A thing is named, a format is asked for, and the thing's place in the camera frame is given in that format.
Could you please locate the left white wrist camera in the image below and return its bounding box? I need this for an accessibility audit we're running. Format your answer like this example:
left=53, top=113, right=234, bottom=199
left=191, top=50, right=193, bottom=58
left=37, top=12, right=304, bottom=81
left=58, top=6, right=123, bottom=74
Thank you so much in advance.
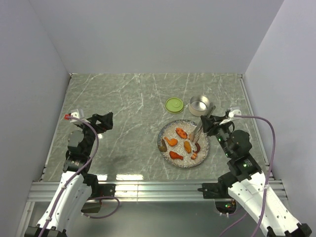
left=64, top=109, right=84, bottom=124

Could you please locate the green round lid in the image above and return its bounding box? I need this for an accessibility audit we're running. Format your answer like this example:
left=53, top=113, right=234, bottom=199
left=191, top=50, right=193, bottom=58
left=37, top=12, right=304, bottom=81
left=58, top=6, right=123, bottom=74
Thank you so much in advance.
left=165, top=97, right=184, bottom=114

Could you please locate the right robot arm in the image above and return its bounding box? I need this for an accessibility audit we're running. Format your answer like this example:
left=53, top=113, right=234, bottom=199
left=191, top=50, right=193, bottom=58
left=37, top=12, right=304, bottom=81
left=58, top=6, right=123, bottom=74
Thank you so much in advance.
left=191, top=105, right=312, bottom=237

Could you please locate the orange fish toy food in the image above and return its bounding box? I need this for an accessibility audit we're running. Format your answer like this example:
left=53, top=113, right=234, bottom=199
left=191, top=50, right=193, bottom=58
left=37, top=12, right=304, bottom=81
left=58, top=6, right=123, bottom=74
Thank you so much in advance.
left=175, top=127, right=188, bottom=139

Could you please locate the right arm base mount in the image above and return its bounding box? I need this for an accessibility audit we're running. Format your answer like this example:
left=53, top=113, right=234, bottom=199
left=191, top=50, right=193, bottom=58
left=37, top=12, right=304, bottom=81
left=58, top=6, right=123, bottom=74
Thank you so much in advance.
left=197, top=172, right=237, bottom=216

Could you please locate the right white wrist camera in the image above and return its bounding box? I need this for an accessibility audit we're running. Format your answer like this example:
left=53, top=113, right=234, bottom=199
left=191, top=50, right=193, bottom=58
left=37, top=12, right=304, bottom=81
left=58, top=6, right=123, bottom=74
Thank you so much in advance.
left=219, top=107, right=241, bottom=125

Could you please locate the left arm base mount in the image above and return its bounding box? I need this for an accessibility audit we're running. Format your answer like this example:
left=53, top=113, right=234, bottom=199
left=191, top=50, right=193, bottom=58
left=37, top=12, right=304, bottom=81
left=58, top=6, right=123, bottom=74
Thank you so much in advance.
left=81, top=174, right=116, bottom=214

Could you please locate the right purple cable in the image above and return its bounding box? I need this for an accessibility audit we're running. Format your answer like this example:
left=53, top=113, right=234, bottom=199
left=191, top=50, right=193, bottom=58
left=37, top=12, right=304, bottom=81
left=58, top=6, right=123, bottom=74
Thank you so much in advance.
left=218, top=115, right=275, bottom=237

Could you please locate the aluminium frame rail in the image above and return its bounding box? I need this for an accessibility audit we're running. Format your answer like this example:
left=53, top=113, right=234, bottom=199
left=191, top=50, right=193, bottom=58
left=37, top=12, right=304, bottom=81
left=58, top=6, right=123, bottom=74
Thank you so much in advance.
left=27, top=180, right=288, bottom=202

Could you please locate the dark red sausage toy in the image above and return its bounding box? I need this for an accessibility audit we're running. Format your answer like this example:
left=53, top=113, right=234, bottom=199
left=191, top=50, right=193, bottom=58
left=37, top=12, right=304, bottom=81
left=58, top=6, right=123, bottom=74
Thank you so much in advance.
left=194, top=142, right=200, bottom=153

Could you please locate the brown green food piece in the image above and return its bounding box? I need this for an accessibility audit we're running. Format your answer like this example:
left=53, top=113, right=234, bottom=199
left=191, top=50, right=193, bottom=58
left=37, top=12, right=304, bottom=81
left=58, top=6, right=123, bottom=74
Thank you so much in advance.
left=158, top=139, right=167, bottom=152

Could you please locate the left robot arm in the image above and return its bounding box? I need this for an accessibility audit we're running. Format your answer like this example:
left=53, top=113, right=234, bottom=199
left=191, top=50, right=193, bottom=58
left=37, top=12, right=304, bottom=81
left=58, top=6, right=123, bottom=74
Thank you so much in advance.
left=24, top=110, right=113, bottom=237

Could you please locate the orange drumstick toy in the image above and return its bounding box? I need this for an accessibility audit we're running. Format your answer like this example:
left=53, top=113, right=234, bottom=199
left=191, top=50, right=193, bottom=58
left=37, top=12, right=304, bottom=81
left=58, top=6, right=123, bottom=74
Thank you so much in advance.
left=169, top=151, right=184, bottom=160

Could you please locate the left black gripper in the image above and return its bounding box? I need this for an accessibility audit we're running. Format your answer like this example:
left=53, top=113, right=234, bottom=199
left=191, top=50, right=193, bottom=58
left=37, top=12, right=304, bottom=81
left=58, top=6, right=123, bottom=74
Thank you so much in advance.
left=77, top=112, right=113, bottom=156

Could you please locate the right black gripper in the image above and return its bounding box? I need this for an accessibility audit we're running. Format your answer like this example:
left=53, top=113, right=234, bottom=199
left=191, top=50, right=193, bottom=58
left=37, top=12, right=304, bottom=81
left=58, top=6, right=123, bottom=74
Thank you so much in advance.
left=199, top=114, right=233, bottom=157

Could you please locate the beige metal lunch container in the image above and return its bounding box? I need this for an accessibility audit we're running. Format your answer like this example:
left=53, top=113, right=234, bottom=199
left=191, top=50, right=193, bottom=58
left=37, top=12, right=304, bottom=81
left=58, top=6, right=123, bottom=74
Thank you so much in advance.
left=189, top=95, right=210, bottom=117

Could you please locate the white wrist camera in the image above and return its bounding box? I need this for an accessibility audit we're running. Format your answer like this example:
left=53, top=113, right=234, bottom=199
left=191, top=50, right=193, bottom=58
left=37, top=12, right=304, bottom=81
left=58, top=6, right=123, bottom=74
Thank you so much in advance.
left=219, top=107, right=241, bottom=125
left=64, top=109, right=84, bottom=124

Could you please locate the striped bacon toy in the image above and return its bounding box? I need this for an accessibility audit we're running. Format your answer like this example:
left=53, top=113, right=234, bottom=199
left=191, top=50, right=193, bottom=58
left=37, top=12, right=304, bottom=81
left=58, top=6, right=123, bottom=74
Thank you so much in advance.
left=191, top=153, right=198, bottom=160

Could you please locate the speckled ceramic plate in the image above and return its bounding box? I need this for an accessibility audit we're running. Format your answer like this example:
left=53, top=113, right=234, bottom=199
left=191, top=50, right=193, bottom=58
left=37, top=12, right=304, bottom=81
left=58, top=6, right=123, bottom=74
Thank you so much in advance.
left=157, top=119, right=210, bottom=168

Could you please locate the orange fried nugget toy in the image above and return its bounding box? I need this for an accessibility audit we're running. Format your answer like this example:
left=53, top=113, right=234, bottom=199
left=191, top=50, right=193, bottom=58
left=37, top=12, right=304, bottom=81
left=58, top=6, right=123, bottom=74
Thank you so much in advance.
left=184, top=141, right=192, bottom=154

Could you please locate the orange chicken wing toy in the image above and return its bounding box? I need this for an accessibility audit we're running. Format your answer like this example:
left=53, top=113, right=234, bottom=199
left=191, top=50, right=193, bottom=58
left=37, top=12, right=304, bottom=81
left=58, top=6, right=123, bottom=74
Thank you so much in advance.
left=164, top=137, right=178, bottom=147

